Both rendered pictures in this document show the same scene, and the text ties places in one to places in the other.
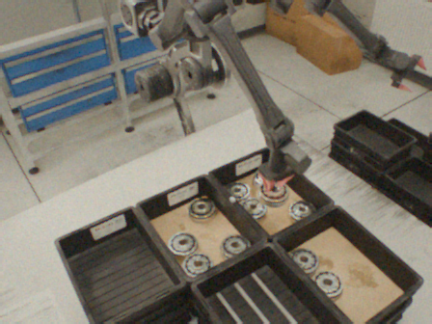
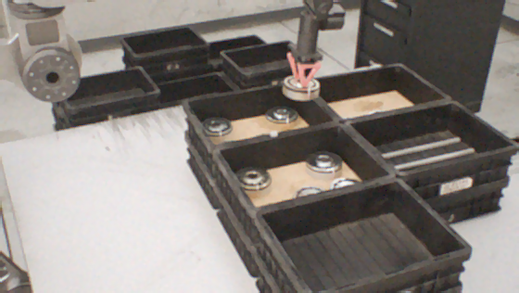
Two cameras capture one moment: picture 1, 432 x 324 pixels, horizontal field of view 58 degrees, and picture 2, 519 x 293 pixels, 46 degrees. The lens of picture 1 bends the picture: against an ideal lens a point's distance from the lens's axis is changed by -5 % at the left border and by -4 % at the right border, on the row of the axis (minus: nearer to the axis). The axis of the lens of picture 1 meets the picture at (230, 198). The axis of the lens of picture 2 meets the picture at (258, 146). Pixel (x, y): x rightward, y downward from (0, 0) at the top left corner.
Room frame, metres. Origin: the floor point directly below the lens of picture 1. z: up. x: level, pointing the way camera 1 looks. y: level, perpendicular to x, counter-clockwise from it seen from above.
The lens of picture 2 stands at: (0.80, 1.45, 1.81)
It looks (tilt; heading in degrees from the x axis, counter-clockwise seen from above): 32 degrees down; 280
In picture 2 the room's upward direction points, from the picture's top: 1 degrees clockwise
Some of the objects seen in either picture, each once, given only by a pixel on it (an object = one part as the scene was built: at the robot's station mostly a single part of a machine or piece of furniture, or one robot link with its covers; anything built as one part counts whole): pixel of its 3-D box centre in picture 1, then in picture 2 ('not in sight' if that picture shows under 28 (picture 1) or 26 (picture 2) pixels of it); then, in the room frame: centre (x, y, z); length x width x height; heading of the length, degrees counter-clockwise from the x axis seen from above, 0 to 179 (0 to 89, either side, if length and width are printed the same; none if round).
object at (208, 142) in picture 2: (269, 189); (259, 114); (1.09, -0.14, 0.92); 0.40 x 0.30 x 0.02; 33
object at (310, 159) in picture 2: (235, 246); (323, 161); (0.87, -0.01, 0.86); 0.10 x 0.10 x 0.01
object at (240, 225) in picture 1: (199, 233); (300, 181); (0.92, 0.11, 0.87); 0.40 x 0.30 x 0.11; 33
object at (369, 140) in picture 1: (366, 161); (112, 130); (1.90, -0.84, 0.37); 0.40 x 0.30 x 0.45; 37
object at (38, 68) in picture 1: (65, 81); not in sight; (2.55, 1.15, 0.60); 0.72 x 0.03 x 0.56; 127
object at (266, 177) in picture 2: (202, 207); (252, 177); (1.06, 0.11, 0.86); 0.10 x 0.10 x 0.01
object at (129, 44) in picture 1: (162, 48); not in sight; (3.03, 0.51, 0.60); 0.72 x 0.03 x 0.56; 127
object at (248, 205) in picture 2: (198, 224); (301, 165); (0.92, 0.11, 0.92); 0.40 x 0.30 x 0.02; 33
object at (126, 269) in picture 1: (120, 272); (357, 251); (0.76, 0.36, 0.87); 0.40 x 0.30 x 0.11; 33
